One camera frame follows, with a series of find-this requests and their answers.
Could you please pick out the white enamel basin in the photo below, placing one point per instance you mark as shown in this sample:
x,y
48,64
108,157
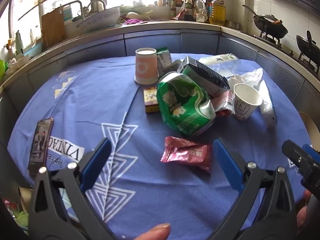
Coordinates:
x,y
100,17

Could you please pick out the person's left hand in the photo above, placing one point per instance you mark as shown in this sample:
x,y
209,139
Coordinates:
x,y
155,232

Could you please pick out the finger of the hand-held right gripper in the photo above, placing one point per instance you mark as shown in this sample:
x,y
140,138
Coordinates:
x,y
292,151
307,148

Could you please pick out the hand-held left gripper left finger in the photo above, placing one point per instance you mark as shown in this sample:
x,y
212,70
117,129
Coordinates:
x,y
97,162

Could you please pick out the clear plastic bottle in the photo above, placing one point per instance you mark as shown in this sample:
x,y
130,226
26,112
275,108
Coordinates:
x,y
225,65

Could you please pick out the white plastic bag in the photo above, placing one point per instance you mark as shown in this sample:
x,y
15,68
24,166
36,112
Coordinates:
x,y
266,105

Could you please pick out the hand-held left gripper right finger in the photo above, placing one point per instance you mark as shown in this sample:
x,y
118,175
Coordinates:
x,y
227,165

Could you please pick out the blue white milk carton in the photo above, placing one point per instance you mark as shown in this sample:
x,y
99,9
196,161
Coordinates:
x,y
205,75

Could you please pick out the blue printed tablecloth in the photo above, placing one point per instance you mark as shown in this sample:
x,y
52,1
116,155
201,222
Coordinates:
x,y
100,100

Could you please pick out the silver foil wrapper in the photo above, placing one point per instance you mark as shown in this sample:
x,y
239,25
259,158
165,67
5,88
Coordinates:
x,y
178,66

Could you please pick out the green onions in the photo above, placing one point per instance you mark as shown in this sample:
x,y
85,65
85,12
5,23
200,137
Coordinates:
x,y
136,13

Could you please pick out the pale green detergent bottle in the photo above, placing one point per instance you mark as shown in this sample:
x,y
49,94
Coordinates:
x,y
19,42

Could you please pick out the crushed green can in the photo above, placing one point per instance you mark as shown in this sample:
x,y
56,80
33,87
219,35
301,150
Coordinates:
x,y
185,105

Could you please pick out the pink paper cup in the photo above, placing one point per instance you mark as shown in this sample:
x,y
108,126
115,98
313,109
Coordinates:
x,y
146,65

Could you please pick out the yellow brown cardboard box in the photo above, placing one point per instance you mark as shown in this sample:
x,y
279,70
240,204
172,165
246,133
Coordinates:
x,y
150,102

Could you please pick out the tan trash bin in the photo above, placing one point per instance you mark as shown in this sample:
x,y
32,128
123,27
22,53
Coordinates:
x,y
311,127

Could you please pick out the black wok with lid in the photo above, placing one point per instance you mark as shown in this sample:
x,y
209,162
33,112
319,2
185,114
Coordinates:
x,y
271,25

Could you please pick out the pink candy wrapper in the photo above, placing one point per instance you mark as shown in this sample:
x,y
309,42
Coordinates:
x,y
187,152

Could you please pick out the person's right hand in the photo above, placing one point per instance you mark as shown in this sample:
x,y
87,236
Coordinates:
x,y
302,216

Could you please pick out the white paper cup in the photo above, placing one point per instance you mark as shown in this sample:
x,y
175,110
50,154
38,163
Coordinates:
x,y
246,102

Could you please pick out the red white wrapper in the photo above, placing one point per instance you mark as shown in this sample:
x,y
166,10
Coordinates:
x,y
223,102

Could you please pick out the white plastic jug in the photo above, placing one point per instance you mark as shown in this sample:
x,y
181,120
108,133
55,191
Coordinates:
x,y
201,10

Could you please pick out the curved chrome faucet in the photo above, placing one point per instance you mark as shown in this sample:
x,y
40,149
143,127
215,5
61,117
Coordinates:
x,y
97,3

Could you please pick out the tall chrome faucet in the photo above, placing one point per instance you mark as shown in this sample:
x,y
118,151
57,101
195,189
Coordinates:
x,y
72,6

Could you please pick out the red capped clear bottle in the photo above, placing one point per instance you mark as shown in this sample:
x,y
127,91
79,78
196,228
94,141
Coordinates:
x,y
10,208

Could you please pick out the gas stove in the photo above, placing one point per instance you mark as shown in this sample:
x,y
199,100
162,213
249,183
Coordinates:
x,y
300,55

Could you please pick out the small green white carton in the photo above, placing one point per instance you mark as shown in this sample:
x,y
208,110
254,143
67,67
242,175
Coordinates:
x,y
163,58

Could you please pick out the wooden cutting board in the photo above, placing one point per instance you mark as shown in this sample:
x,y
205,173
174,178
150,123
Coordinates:
x,y
53,28

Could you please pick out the smartphone with pink case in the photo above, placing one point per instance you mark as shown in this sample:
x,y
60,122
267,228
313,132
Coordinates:
x,y
40,145

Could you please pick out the yellow cooking oil bottle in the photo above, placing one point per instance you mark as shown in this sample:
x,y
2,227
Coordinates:
x,y
217,12

